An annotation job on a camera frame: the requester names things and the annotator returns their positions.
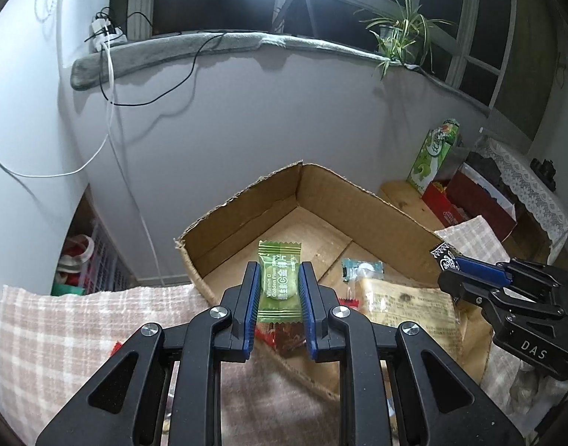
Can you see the green carton box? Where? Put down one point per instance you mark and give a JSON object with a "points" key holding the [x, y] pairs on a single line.
{"points": [[428, 162]]}

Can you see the red box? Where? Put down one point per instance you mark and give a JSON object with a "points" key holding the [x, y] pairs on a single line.
{"points": [[491, 220]]}

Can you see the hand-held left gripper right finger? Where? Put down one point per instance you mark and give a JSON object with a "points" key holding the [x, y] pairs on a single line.
{"points": [[306, 306]]}

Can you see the dark object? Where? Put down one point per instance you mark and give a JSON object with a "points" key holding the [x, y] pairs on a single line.
{"points": [[544, 169]]}

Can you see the small black snack packet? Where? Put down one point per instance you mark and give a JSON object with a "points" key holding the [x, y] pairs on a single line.
{"points": [[444, 256]]}

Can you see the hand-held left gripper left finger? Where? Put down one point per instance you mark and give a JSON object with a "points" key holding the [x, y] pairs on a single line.
{"points": [[252, 306]]}

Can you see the brown date packet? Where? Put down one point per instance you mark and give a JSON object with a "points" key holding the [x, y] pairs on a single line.
{"points": [[286, 339]]}

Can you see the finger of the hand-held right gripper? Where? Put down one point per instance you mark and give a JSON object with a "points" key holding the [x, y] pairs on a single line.
{"points": [[465, 288], [479, 268]]}

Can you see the small red wrapper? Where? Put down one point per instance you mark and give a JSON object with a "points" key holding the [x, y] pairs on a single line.
{"points": [[115, 348]]}

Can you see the small teal packet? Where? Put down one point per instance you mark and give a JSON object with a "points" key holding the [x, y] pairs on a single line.
{"points": [[363, 270]]}

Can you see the cardboard box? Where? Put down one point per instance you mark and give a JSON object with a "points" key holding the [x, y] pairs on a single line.
{"points": [[321, 213]]}

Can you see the white lace cloth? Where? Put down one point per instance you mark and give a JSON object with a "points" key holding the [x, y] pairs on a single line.
{"points": [[530, 190]]}

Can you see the white plastic basket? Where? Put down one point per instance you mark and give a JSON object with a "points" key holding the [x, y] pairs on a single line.
{"points": [[107, 260]]}

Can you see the clear wafer biscuit packet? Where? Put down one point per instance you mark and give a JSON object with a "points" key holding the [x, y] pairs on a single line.
{"points": [[405, 302]]}

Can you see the red and white bag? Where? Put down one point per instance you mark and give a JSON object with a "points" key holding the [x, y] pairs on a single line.
{"points": [[75, 251]]}

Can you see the white power strip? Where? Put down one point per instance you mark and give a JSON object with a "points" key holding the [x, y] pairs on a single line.
{"points": [[107, 32]]}

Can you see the potted spider plant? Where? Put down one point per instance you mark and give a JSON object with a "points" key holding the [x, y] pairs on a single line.
{"points": [[395, 37]]}

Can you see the white window frame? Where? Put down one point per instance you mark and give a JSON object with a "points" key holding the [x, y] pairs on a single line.
{"points": [[460, 55]]}

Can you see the green candy packet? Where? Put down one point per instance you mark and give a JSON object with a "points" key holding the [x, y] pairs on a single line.
{"points": [[279, 283]]}

